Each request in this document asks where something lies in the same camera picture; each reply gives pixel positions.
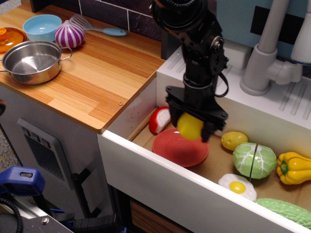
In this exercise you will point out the toy fried egg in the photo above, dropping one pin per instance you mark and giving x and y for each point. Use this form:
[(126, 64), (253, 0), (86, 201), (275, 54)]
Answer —
[(239, 185)]

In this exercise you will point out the blue clamp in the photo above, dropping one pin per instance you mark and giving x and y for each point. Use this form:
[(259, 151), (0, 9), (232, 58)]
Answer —
[(21, 181)]

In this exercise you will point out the yellow toy bell pepper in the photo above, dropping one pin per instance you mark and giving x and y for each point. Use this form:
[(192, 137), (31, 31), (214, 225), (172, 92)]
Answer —
[(293, 168)]

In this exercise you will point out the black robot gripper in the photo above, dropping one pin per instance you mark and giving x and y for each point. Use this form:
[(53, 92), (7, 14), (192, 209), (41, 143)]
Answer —
[(199, 102)]

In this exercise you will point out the yellow plastic lemon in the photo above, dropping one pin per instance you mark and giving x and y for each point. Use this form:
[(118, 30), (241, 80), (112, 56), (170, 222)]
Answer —
[(190, 127)]

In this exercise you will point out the green toy bitter gourd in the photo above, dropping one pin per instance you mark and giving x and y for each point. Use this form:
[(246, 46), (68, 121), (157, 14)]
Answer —
[(288, 210)]

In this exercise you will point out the green toy cabbage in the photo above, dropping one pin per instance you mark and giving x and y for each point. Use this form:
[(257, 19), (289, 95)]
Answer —
[(254, 161)]

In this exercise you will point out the black oven handle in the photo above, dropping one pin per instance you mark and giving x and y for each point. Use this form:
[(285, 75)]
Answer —
[(77, 180)]

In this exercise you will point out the red plastic plate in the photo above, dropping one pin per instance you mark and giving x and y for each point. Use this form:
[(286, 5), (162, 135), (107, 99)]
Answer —
[(170, 145)]

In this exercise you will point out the orange pot lid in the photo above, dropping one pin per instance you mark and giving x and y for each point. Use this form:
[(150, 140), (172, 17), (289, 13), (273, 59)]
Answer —
[(10, 37)]

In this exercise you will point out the stainless steel pot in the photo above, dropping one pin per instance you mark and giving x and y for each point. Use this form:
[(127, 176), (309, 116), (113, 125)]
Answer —
[(35, 62)]

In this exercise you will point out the grey blue toy spatula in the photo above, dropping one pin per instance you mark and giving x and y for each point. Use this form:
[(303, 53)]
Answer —
[(87, 26)]

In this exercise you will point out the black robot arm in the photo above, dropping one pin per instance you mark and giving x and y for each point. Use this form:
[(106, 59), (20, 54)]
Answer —
[(196, 27)]

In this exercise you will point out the light blue bowl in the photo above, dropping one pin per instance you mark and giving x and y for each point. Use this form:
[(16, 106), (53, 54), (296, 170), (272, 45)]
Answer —
[(42, 27)]

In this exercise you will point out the grey toy faucet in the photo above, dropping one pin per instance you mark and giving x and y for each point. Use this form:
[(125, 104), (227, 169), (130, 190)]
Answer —
[(263, 66)]

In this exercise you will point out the grey oven door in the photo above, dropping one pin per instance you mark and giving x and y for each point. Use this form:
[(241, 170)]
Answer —
[(48, 152)]

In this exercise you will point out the white toy bottle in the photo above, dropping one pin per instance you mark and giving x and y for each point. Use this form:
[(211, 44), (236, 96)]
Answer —
[(238, 55)]

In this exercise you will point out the purple striped toy onion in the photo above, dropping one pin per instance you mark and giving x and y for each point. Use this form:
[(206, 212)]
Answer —
[(69, 34)]

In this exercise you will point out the white bottle with blue band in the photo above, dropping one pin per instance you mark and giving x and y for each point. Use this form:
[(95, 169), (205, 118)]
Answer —
[(301, 52)]

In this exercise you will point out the red white cheese wedge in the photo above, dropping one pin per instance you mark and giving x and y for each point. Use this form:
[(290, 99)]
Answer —
[(159, 119)]

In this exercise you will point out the yellow toy potato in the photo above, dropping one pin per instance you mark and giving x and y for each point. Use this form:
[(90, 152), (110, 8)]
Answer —
[(230, 140)]

